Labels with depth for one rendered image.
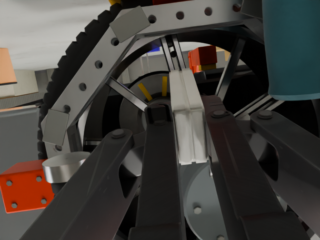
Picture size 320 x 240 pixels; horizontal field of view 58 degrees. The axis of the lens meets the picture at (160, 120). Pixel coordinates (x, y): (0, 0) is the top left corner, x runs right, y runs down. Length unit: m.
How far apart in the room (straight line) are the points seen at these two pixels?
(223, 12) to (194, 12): 0.04
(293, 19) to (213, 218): 0.26
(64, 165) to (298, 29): 0.30
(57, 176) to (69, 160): 0.02
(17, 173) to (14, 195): 0.04
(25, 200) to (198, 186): 0.32
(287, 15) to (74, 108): 0.33
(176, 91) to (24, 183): 0.42
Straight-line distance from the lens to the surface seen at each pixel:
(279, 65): 0.40
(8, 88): 10.43
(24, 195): 0.55
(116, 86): 0.58
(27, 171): 0.54
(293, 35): 0.39
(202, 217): 0.37
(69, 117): 0.49
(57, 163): 0.28
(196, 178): 0.35
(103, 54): 0.48
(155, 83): 1.03
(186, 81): 0.17
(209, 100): 0.16
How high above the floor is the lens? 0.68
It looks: 10 degrees up
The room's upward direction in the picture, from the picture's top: 172 degrees clockwise
